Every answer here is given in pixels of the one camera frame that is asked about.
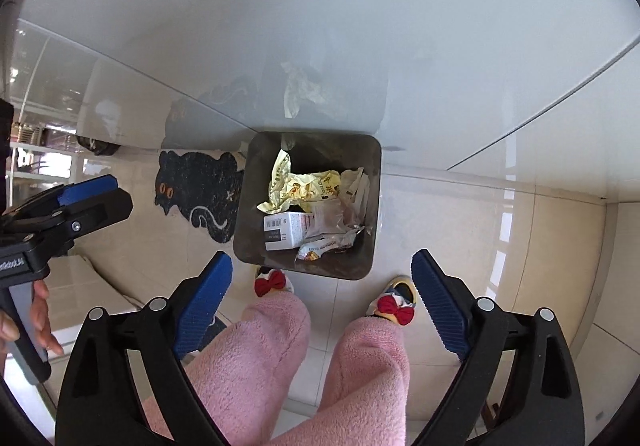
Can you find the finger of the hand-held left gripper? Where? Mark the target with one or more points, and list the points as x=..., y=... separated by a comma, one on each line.
x=87, y=188
x=100, y=216

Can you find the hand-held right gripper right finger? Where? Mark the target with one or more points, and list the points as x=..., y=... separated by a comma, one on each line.
x=440, y=306

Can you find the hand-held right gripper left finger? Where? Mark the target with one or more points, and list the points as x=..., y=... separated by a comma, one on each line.
x=202, y=306

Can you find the dark square trash bin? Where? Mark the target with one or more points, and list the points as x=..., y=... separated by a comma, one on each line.
x=252, y=226

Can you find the pink and white medicine box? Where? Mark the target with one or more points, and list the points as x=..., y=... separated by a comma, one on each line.
x=287, y=231

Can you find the chocolate wafer snack wrapper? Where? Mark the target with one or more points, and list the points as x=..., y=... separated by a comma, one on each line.
x=320, y=249

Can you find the clear plastic wrapper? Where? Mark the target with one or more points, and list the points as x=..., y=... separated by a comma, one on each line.
x=356, y=196

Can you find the crushed plastic bottle red cap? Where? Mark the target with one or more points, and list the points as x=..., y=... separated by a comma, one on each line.
x=327, y=218

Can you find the large yellow paper wrapper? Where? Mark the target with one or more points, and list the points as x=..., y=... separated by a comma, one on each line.
x=300, y=191

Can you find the person's left hand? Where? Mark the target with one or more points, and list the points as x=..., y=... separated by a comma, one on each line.
x=41, y=311

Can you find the slipper with red bow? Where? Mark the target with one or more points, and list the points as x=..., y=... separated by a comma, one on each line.
x=395, y=308
x=270, y=283

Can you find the pink fleece pants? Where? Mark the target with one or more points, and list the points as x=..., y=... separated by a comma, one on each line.
x=250, y=366

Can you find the black cat shaped mat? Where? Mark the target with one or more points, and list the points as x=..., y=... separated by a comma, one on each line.
x=200, y=191

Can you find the white glossy cabinet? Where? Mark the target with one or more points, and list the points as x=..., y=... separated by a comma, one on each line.
x=350, y=25

